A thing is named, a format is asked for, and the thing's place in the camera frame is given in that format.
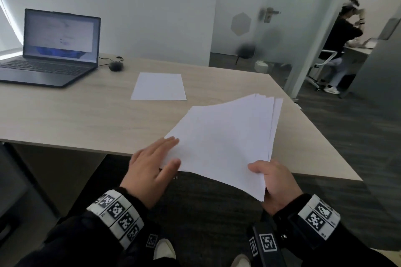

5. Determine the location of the fanned stack of white sheets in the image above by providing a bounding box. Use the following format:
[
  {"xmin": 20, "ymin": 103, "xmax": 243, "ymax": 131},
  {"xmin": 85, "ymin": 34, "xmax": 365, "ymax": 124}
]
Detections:
[{"xmin": 160, "ymin": 93, "xmax": 284, "ymax": 202}]

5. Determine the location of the white office chair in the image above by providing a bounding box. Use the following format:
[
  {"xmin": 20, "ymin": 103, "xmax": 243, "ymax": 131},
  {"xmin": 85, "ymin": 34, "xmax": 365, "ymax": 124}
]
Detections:
[{"xmin": 305, "ymin": 49, "xmax": 339, "ymax": 92}]

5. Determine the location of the person's left forearm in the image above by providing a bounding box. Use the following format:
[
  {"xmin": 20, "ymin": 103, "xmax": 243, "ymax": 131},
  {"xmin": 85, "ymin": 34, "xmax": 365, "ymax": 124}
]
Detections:
[{"xmin": 16, "ymin": 187, "xmax": 157, "ymax": 267}]

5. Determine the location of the white hexagon sticker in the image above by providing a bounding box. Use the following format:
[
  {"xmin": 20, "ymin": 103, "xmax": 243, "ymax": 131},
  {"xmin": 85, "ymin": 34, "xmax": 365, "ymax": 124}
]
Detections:
[{"xmin": 231, "ymin": 12, "xmax": 252, "ymax": 37}]

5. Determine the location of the person's left hand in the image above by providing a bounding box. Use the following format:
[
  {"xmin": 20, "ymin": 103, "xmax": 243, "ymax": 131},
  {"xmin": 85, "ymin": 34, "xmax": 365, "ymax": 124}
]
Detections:
[{"xmin": 121, "ymin": 137, "xmax": 181, "ymax": 210}]

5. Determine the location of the single white paper sheet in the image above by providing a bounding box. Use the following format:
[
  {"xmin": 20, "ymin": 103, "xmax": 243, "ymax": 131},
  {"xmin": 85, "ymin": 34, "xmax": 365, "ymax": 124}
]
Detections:
[{"xmin": 131, "ymin": 72, "xmax": 187, "ymax": 101}]

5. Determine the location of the person's white shoe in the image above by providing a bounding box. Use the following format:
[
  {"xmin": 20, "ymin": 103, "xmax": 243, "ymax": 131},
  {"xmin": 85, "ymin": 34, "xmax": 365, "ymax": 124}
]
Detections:
[
  {"xmin": 231, "ymin": 254, "xmax": 251, "ymax": 267},
  {"xmin": 153, "ymin": 238, "xmax": 176, "ymax": 260}
]

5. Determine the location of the person's right forearm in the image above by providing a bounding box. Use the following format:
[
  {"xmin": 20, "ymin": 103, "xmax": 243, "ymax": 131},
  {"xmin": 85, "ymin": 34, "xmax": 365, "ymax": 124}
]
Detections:
[{"xmin": 273, "ymin": 193, "xmax": 398, "ymax": 267}]

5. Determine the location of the dark grey laptop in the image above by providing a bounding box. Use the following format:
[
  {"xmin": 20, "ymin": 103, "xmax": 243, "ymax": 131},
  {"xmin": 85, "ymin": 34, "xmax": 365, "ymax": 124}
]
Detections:
[{"xmin": 0, "ymin": 9, "xmax": 101, "ymax": 88}]

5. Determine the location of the metal door handle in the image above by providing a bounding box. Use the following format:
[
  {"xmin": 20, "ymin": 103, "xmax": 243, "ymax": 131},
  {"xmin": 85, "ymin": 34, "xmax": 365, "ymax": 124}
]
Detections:
[{"xmin": 258, "ymin": 7, "xmax": 281, "ymax": 23}]

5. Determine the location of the person's right hand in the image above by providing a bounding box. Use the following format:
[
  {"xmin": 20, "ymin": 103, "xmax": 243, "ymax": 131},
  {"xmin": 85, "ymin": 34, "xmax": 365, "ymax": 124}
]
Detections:
[{"xmin": 247, "ymin": 159, "xmax": 303, "ymax": 216}]

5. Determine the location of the black wrist camera with markers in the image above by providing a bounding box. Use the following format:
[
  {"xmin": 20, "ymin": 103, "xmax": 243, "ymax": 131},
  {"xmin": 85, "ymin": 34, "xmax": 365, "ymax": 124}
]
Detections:
[
  {"xmin": 248, "ymin": 220, "xmax": 283, "ymax": 267},
  {"xmin": 145, "ymin": 233, "xmax": 160, "ymax": 249}
]

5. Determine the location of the white marker wristband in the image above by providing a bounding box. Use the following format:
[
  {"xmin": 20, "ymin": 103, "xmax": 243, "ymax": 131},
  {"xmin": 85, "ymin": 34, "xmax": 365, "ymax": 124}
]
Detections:
[
  {"xmin": 86, "ymin": 189, "xmax": 145, "ymax": 250},
  {"xmin": 296, "ymin": 194, "xmax": 341, "ymax": 241}
]

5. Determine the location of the white background desk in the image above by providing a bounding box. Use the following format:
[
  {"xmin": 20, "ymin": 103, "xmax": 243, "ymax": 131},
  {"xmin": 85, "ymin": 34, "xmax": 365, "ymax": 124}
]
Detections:
[{"xmin": 342, "ymin": 38, "xmax": 377, "ymax": 74}]

